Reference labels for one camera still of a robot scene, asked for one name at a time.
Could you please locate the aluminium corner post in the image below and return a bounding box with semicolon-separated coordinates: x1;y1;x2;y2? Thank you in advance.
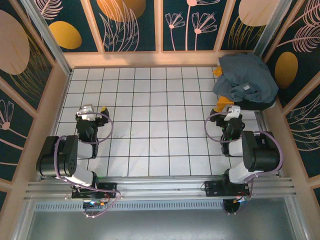
21;0;74;76
251;0;293;60

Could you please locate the aluminium side rail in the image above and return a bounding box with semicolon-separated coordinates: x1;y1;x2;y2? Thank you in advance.
254;111;285;177

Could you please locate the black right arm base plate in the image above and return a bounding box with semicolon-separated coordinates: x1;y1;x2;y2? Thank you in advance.
201;179;251;198

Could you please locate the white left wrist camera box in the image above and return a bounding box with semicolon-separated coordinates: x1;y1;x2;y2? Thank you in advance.
75;103;98;121

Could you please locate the grey-blue t-shirt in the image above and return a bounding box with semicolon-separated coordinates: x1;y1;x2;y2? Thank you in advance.
212;52;279;105

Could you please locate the slotted grey cable duct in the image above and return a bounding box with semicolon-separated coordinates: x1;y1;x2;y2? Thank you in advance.
33;201;226;211

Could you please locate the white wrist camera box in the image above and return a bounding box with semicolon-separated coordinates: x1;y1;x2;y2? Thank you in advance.
223;104;242;123
75;103;98;121

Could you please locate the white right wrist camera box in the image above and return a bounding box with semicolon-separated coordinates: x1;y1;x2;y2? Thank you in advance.
223;104;242;123

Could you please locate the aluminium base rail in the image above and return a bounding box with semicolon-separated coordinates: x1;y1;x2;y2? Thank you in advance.
23;174;297;201

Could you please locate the yellow t-shirt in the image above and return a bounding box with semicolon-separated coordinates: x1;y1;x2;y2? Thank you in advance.
212;64;235;114

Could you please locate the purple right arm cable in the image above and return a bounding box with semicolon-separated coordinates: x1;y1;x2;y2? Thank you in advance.
204;111;285;201

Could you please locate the black t-shirt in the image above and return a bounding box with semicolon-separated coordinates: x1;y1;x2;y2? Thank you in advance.
234;99;276;111

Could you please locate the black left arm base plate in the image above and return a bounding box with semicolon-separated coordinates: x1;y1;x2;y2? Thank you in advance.
71;181;118;200

